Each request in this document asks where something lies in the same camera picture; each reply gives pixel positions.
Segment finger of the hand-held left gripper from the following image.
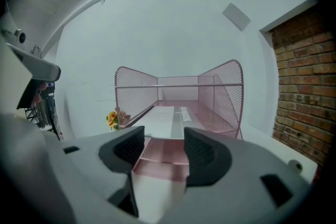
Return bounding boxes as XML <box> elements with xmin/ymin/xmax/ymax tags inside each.
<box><xmin>6</xmin><ymin>42</ymin><xmax>62</xmax><ymax>81</ymax></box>

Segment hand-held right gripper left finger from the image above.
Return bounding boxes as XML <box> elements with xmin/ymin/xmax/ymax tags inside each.
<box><xmin>62</xmin><ymin>125</ymin><xmax>146</xmax><ymax>219</ymax></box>

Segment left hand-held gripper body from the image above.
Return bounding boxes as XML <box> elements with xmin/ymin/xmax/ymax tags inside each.
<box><xmin>0</xmin><ymin>41</ymin><xmax>35</xmax><ymax>114</ymax></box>

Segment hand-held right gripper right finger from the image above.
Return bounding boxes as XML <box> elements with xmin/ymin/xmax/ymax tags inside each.
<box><xmin>157</xmin><ymin>126</ymin><xmax>313</xmax><ymax>224</ymax></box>

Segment pink wire mesh basket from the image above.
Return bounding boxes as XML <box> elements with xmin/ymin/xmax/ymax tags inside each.
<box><xmin>114</xmin><ymin>59</ymin><xmax>244</xmax><ymax>182</ymax></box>

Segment white grey notebook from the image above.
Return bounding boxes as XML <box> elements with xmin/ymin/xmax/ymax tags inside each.
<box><xmin>136</xmin><ymin>105</ymin><xmax>198</xmax><ymax>140</ymax></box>

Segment white tape roll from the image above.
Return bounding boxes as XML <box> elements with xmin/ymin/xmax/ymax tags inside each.
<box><xmin>287</xmin><ymin>159</ymin><xmax>303</xmax><ymax>175</ymax></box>

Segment orange yellow artificial flowers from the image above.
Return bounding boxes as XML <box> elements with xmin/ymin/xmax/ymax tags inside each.
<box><xmin>106</xmin><ymin>107</ymin><xmax>127</xmax><ymax>132</ymax></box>

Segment white fisheye camera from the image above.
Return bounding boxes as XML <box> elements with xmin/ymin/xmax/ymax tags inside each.
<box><xmin>1</xmin><ymin>29</ymin><xmax>27</xmax><ymax>45</ymax></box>

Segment grey wall panel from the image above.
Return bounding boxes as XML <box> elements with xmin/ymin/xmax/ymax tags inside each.
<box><xmin>221</xmin><ymin>2</ymin><xmax>252</xmax><ymax>33</ymax></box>

